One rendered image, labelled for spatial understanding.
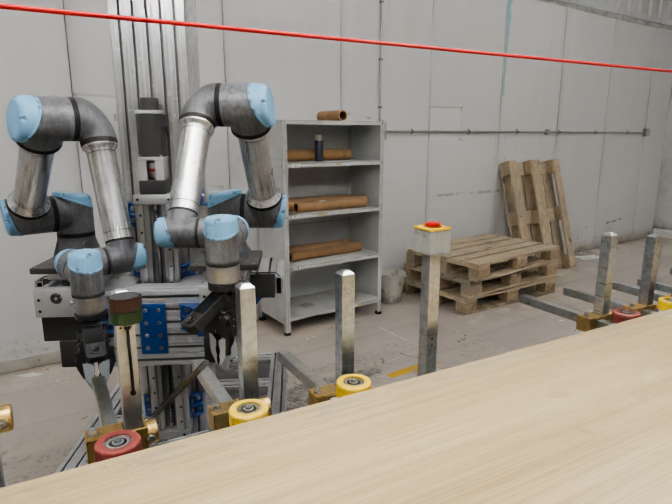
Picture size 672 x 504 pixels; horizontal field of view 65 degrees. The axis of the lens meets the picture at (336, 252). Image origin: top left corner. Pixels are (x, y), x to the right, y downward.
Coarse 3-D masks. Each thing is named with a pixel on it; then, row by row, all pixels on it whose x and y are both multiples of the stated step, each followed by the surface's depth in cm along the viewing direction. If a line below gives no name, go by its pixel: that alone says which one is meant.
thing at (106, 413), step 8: (104, 376) 133; (96, 384) 129; (104, 384) 129; (96, 392) 125; (104, 392) 125; (96, 400) 121; (104, 400) 121; (104, 408) 117; (112, 408) 117; (104, 416) 114; (112, 416) 114; (104, 424) 111
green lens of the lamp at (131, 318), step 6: (108, 312) 97; (138, 312) 98; (114, 318) 96; (120, 318) 96; (126, 318) 97; (132, 318) 97; (138, 318) 98; (114, 324) 97; (120, 324) 97; (126, 324) 97; (132, 324) 97
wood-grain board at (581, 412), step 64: (640, 320) 161; (448, 384) 120; (512, 384) 120; (576, 384) 120; (640, 384) 120; (192, 448) 95; (256, 448) 95; (320, 448) 95; (384, 448) 95; (448, 448) 95; (512, 448) 95; (576, 448) 95; (640, 448) 95
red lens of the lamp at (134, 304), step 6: (108, 300) 96; (126, 300) 96; (132, 300) 97; (138, 300) 98; (108, 306) 97; (114, 306) 96; (120, 306) 96; (126, 306) 96; (132, 306) 97; (138, 306) 98; (114, 312) 96; (120, 312) 96
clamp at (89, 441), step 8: (112, 424) 109; (120, 424) 109; (144, 424) 109; (152, 424) 110; (104, 432) 106; (144, 432) 108; (152, 432) 109; (88, 440) 103; (96, 440) 103; (144, 440) 108; (152, 440) 108; (88, 448) 103; (144, 448) 108; (88, 456) 103; (88, 464) 104
